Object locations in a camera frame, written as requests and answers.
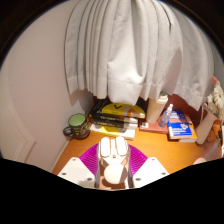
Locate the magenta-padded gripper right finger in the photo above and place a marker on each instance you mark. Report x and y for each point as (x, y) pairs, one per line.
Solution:
(151, 170)

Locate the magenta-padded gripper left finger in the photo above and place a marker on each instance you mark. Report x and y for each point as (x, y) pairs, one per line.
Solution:
(73, 170)

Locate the white computer mouse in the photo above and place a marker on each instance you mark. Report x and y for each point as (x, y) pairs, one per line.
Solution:
(113, 156)

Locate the dark mug green inside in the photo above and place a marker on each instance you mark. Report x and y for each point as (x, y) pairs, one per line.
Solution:
(79, 128)

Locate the red notebook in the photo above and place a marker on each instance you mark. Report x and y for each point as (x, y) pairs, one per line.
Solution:
(150, 127)

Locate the blue cover book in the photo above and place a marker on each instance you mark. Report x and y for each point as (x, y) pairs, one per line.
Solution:
(180, 128)

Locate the yellow and white book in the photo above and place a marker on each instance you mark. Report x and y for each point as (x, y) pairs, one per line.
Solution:
(115, 132)

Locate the clear spray bottle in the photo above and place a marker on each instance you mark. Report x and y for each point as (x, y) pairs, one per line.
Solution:
(165, 117)

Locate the orange cover book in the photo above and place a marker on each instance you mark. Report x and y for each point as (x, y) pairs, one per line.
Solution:
(194, 131)

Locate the dark thin book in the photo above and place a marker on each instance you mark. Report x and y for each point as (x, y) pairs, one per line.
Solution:
(113, 124)
(113, 118)

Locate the beige cylindrical container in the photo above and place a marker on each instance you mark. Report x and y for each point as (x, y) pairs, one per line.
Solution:
(155, 108)

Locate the black and yellow book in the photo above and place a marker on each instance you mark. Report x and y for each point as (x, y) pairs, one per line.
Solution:
(121, 109)

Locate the white ceramic vase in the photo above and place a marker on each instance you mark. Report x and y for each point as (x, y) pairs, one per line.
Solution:
(206, 128)

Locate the light grey curtain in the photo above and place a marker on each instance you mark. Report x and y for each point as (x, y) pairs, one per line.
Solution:
(133, 46)

